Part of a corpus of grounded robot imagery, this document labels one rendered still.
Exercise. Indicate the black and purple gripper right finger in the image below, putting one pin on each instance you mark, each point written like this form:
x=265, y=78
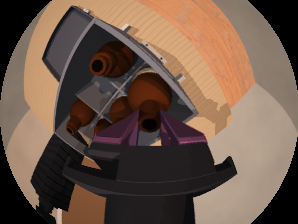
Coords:
x=179, y=132

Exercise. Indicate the dark grey divided crate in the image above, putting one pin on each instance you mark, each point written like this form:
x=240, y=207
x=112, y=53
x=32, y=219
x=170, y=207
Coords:
x=95, y=91

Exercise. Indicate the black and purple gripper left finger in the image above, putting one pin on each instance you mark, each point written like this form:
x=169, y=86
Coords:
x=124, y=132

